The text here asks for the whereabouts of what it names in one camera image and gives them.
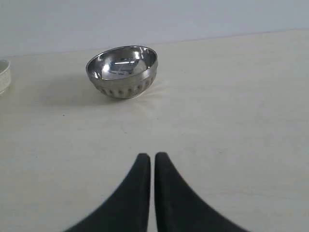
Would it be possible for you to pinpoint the white ceramic patterned bowl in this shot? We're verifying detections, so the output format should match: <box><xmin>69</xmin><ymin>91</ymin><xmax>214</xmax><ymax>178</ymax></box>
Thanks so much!
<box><xmin>0</xmin><ymin>59</ymin><xmax>12</xmax><ymax>94</ymax></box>

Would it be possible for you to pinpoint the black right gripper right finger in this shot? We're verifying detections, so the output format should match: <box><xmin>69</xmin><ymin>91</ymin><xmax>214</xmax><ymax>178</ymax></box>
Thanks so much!
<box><xmin>154</xmin><ymin>152</ymin><xmax>246</xmax><ymax>232</ymax></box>

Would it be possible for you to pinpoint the ribbed stainless steel bowl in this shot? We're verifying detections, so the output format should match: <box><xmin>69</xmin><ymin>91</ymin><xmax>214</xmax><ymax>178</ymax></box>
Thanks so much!
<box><xmin>85</xmin><ymin>45</ymin><xmax>158</xmax><ymax>99</ymax></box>

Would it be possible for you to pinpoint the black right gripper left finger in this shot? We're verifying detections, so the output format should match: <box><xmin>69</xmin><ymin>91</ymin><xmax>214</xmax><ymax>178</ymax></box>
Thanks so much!
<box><xmin>66</xmin><ymin>153</ymin><xmax>151</xmax><ymax>232</ymax></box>

